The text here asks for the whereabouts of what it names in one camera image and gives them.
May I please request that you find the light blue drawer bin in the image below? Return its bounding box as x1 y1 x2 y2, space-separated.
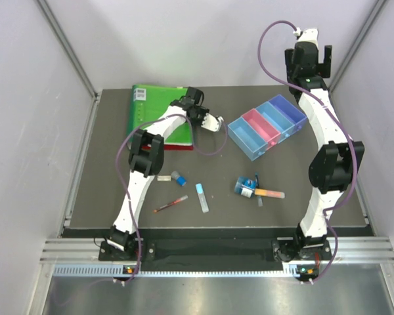
228 117 267 161

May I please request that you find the right aluminium frame post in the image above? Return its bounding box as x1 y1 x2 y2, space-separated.
329 0 388 93

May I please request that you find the aluminium frame post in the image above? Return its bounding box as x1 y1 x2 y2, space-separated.
329 0 388 93
34 0 98 99

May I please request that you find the red pen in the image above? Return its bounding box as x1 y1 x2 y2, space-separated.
153 195 188 213

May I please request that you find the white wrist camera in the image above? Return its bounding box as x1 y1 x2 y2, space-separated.
293 28 318 46
201 113 224 133

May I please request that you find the left aluminium frame post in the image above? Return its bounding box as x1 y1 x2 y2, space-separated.
34 0 98 99

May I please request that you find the pink drawer bin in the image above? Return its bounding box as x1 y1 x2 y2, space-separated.
242 109 280 150

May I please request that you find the medium blue drawer bin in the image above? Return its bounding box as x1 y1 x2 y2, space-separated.
255 102 297 144

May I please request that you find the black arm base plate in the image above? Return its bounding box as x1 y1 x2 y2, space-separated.
98 238 331 264

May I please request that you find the orange highlighter marker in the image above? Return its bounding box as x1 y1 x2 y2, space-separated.
254 188 285 199

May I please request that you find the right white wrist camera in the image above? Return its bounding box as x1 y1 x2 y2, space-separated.
293 28 318 46

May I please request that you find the purple cable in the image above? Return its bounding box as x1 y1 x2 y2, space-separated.
257 20 362 285
116 114 229 285

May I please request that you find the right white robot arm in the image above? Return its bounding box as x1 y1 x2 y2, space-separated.
275 42 364 262

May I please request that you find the light blue clear highlighter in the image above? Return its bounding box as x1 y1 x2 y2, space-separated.
195 183 209 213

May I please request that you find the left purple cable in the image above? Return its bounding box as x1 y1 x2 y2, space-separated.
116 114 229 285

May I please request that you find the small staples box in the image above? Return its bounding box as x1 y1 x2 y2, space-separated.
157 175 171 181

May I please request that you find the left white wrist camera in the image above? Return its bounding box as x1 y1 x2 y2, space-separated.
201 113 224 133

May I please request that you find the grey slotted cable duct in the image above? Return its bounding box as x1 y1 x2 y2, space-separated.
53 264 299 277

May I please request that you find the blue pen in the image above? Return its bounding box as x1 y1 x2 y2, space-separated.
254 173 263 207

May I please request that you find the aluminium front rail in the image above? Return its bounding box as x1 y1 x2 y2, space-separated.
40 237 394 264

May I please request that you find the blue ink bottle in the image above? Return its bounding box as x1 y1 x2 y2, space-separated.
234 177 257 198

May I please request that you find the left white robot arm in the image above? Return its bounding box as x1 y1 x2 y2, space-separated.
101 87 209 261

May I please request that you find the green plastic folder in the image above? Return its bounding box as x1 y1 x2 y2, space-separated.
127 84 192 146

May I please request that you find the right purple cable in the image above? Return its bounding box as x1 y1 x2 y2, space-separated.
257 20 362 285

